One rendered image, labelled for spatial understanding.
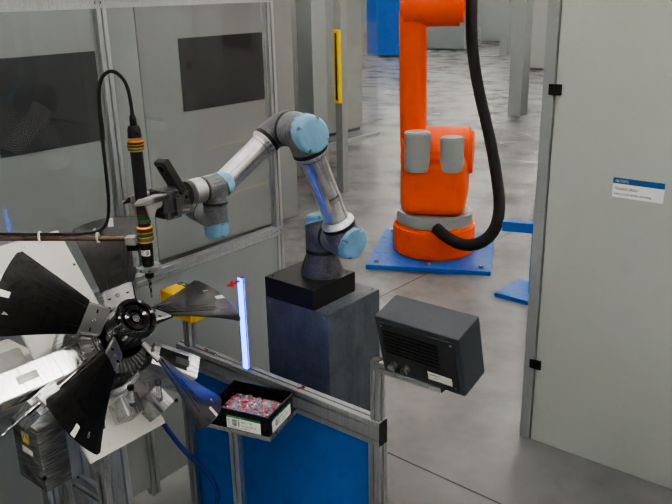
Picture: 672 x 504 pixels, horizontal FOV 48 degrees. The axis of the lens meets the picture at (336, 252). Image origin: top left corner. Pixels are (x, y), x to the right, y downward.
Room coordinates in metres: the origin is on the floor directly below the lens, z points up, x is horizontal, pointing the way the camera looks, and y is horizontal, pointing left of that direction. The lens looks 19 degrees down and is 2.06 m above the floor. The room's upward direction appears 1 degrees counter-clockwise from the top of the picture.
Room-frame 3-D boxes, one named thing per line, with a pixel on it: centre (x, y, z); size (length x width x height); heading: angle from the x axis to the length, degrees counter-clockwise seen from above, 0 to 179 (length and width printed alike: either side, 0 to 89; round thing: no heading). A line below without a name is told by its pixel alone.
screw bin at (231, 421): (2.06, 0.27, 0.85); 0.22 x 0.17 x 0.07; 66
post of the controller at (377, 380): (1.96, -0.11, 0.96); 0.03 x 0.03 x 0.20; 51
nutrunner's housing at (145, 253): (2.01, 0.53, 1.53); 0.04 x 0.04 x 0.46
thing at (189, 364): (2.07, 0.52, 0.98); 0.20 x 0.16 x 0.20; 51
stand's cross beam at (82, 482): (2.05, 0.78, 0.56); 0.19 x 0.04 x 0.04; 51
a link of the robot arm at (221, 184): (2.22, 0.36, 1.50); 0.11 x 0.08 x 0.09; 141
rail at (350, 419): (2.23, 0.22, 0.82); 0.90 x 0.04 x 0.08; 51
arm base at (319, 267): (2.61, 0.05, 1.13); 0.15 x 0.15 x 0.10
